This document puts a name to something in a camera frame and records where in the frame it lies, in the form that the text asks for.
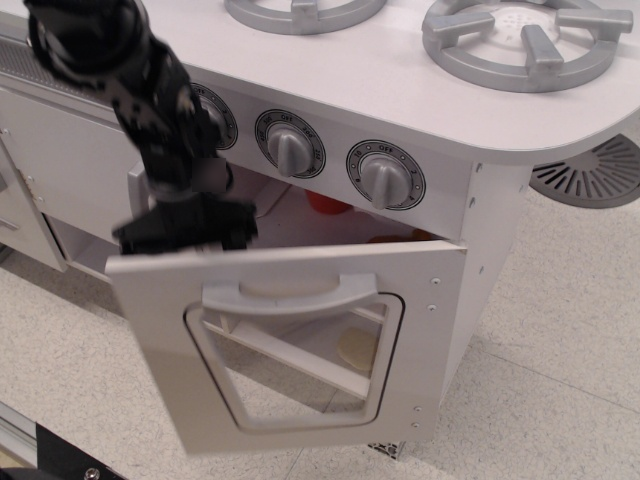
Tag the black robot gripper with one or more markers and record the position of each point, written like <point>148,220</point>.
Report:
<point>201,220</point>

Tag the grey oven door handle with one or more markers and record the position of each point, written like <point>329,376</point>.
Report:
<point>352,291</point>

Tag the white toy oven door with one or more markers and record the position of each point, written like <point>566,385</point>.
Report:
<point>252,383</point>

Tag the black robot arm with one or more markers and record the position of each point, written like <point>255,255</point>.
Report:
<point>107,50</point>

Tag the grey left stove knob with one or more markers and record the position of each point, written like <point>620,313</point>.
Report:
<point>220,114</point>

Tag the grey stove knob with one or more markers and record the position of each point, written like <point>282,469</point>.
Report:
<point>220,114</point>
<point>290,144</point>
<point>386,175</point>

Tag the grey middle stove knob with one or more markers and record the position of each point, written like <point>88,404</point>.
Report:
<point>290,144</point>

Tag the white cupboard door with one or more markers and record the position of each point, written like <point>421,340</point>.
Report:
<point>75,159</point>

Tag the white toy kitchen cabinet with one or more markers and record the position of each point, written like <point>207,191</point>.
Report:
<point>476,146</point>

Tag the grey right stove knob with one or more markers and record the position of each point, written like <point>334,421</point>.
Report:
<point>386,175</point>

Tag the beige toy bread piece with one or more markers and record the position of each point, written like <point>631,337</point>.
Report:
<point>358,348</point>

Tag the orange toy chicken drumstick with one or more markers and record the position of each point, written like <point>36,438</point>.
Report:
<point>415,235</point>

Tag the grey left burner grate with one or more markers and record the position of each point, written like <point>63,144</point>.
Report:
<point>303,17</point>

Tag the grey burner grate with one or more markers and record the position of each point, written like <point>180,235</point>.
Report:
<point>303,17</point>
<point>524,46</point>

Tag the black mounting plate with screw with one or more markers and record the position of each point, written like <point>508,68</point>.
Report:
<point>64,460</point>

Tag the grey right burner grate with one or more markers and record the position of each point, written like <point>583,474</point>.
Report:
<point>524,46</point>

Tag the grey slotted round disc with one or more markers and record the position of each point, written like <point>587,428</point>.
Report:
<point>606,176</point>

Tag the grey cupboard door handle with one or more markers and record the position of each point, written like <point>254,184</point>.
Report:
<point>140,197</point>

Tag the aluminium frame rail corner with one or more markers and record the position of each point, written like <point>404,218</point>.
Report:
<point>18,436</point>

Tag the aluminium extrusion rail under oven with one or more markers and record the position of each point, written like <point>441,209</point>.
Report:
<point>393,450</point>

